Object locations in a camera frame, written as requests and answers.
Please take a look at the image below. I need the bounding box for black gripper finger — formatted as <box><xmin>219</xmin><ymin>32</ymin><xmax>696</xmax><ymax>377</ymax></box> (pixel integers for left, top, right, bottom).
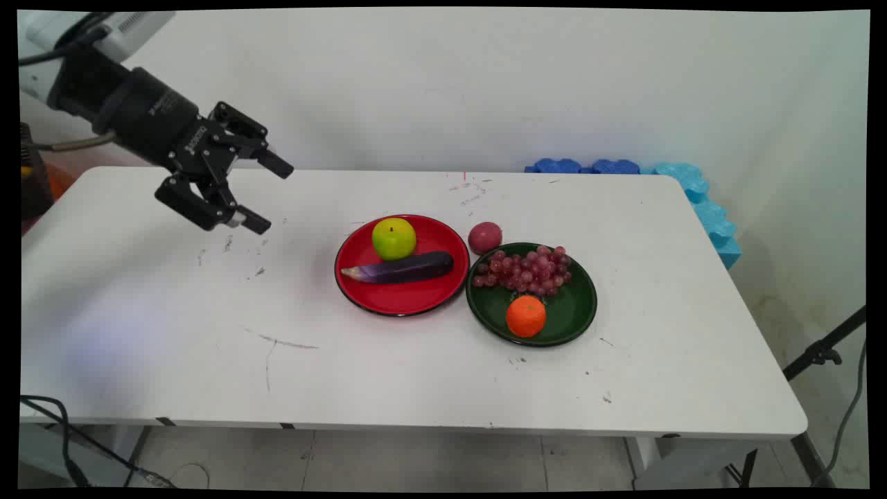
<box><xmin>177</xmin><ymin>101</ymin><xmax>295</xmax><ymax>180</ymax></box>
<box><xmin>154</xmin><ymin>173</ymin><xmax>272</xmax><ymax>236</ymax></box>

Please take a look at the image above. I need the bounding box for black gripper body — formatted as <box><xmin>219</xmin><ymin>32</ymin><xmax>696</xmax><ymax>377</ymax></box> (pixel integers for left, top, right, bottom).
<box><xmin>47</xmin><ymin>46</ymin><xmax>229</xmax><ymax>182</ymax></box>

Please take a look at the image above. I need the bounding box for dark box with orange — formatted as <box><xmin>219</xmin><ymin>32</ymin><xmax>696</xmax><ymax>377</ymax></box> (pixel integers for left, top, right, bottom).
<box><xmin>19</xmin><ymin>122</ymin><xmax>76</xmax><ymax>235</ymax></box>

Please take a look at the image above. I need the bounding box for green apple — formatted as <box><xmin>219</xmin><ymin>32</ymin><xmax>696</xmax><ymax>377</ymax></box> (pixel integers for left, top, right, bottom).
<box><xmin>371</xmin><ymin>216</ymin><xmax>418</xmax><ymax>262</ymax></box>

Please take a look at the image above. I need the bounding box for red round plate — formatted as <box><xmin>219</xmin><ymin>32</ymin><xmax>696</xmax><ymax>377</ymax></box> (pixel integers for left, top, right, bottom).
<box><xmin>334</xmin><ymin>213</ymin><xmax>471</xmax><ymax>318</ymax></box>

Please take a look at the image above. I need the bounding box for purple eggplant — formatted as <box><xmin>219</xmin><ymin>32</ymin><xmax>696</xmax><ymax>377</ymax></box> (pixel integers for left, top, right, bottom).
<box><xmin>340</xmin><ymin>251</ymin><xmax>455</xmax><ymax>285</ymax></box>

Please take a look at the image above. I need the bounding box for white folding table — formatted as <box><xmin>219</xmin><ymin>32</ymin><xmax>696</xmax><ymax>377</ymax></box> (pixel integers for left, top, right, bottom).
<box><xmin>19</xmin><ymin>165</ymin><xmax>809</xmax><ymax>489</ymax></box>

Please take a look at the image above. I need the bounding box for red purple round fruit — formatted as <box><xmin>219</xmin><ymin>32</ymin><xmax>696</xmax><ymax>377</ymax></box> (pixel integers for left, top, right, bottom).
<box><xmin>468</xmin><ymin>221</ymin><xmax>504</xmax><ymax>256</ymax></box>

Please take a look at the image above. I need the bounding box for bunch of red grapes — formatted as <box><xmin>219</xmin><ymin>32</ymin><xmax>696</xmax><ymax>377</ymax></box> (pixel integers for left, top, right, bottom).
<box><xmin>472</xmin><ymin>245</ymin><xmax>573</xmax><ymax>297</ymax></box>

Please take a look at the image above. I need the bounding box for orange mandarin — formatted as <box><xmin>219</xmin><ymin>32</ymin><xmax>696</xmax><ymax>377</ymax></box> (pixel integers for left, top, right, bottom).
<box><xmin>505</xmin><ymin>295</ymin><xmax>547</xmax><ymax>339</ymax></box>

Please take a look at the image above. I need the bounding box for dark green round plate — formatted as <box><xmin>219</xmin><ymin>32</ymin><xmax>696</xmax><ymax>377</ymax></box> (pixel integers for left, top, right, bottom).
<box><xmin>465</xmin><ymin>242</ymin><xmax>598</xmax><ymax>348</ymax></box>

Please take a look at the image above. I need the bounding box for light blue foam mat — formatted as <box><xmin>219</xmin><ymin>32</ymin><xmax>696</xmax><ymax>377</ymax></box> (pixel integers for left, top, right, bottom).
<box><xmin>639</xmin><ymin>161</ymin><xmax>743</xmax><ymax>270</ymax></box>

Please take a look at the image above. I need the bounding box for black tripod stand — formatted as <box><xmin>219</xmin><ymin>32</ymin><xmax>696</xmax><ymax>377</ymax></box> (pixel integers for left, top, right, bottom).
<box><xmin>724</xmin><ymin>305</ymin><xmax>868</xmax><ymax>489</ymax></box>

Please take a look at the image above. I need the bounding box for grey robot hose cable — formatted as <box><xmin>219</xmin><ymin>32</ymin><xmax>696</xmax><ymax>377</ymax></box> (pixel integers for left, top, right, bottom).
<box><xmin>19</xmin><ymin>132</ymin><xmax>117</xmax><ymax>153</ymax></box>

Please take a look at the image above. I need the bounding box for black cable on floor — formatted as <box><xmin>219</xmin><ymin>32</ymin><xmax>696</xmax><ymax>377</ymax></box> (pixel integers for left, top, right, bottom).
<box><xmin>19</xmin><ymin>395</ymin><xmax>177</xmax><ymax>489</ymax></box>

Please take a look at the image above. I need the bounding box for grey cable by tripod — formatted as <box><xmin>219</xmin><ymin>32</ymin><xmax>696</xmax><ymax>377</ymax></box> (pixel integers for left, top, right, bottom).
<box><xmin>811</xmin><ymin>338</ymin><xmax>868</xmax><ymax>489</ymax></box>

